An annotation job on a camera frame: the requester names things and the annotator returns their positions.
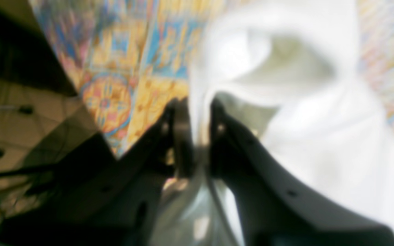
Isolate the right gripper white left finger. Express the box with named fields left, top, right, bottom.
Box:
left=0, top=98, right=194, bottom=246

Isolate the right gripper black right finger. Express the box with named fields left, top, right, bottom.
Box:
left=209, top=99, right=394, bottom=246

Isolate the white printed T-shirt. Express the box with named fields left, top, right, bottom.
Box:
left=149, top=0, right=394, bottom=246

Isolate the patterned tablecloth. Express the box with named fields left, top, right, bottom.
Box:
left=28, top=0, right=394, bottom=157

